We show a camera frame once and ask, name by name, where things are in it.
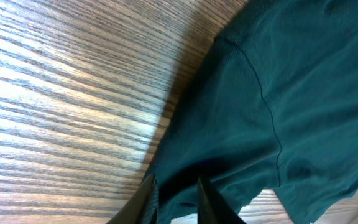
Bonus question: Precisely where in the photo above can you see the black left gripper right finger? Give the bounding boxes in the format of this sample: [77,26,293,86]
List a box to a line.
[197,177,246,224]

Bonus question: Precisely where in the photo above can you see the dark teal t-shirt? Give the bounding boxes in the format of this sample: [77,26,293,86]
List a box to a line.
[148,0,358,223]

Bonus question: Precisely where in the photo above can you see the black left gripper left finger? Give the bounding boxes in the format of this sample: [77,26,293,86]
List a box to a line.
[106,174,155,224]

